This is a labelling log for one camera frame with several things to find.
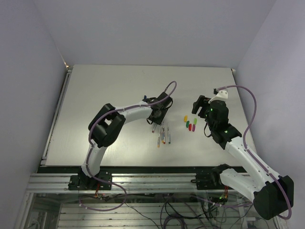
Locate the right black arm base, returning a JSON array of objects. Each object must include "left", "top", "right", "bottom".
[{"left": 190, "top": 164, "right": 232, "bottom": 190}]

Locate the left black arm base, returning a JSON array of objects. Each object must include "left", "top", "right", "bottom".
[{"left": 68, "top": 168, "right": 112, "bottom": 191}]

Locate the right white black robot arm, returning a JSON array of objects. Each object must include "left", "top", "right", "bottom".
[{"left": 192, "top": 95, "right": 294, "bottom": 219}]

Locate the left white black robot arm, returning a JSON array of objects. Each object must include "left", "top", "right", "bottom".
[{"left": 80, "top": 92, "right": 173, "bottom": 189}]

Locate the orange whiteboard marker pen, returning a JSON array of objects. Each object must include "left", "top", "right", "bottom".
[{"left": 157, "top": 126, "right": 162, "bottom": 148}]

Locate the red whiteboard marker pen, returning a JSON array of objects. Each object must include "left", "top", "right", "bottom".
[{"left": 163, "top": 122, "right": 166, "bottom": 144}]

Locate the green whiteboard marker pen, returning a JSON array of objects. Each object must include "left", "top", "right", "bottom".
[{"left": 167, "top": 124, "right": 171, "bottom": 144}]

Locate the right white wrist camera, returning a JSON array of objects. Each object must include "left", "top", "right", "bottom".
[{"left": 208, "top": 89, "right": 228, "bottom": 104}]

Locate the aluminium frame rail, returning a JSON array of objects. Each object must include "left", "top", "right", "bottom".
[{"left": 26, "top": 173, "right": 277, "bottom": 194}]

